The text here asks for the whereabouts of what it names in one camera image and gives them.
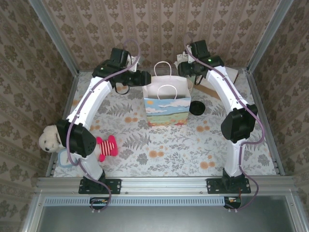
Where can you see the aluminium enclosure frame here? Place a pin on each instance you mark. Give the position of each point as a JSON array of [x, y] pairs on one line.
[[164, 184]]

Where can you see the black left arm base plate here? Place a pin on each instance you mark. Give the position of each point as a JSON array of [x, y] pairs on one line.
[[113, 186]]

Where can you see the blue rimmed wipes pack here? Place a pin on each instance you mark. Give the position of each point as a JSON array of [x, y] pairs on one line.
[[64, 158]]

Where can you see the landscape print paper bag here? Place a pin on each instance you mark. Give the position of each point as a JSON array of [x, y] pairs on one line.
[[166, 111]]

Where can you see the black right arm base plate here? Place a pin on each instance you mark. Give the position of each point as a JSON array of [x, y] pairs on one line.
[[213, 186]]

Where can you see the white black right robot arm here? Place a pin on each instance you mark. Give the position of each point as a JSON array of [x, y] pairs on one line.
[[224, 89]]

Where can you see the black cup lid stack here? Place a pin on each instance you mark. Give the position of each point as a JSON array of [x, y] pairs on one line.
[[197, 108]]

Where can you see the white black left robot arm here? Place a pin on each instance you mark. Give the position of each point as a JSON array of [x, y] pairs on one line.
[[96, 96]]

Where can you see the white teddy bear striped shirt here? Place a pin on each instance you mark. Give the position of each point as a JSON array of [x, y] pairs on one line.
[[49, 137]]

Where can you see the grey metal panel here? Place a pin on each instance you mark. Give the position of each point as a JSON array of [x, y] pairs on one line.
[[169, 220]]

